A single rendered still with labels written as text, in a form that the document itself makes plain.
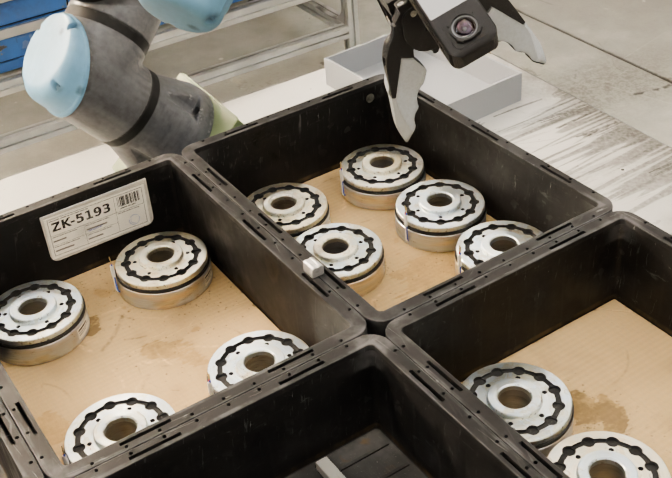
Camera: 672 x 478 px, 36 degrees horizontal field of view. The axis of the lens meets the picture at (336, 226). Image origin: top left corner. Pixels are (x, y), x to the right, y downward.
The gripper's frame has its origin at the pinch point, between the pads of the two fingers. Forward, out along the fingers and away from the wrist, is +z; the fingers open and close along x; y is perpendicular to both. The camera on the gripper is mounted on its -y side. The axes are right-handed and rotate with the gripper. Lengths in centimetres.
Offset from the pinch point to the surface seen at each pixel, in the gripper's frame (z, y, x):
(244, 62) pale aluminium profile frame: 89, 208, 27
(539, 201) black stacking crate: 17.5, 3.9, -2.4
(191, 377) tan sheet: 8.2, -4.0, 37.3
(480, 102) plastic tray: 38, 55, -9
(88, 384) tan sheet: 4.6, -1.5, 46.5
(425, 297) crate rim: 6.8, -12.1, 13.3
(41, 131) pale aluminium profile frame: 66, 190, 85
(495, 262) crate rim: 9.7, -9.5, 6.0
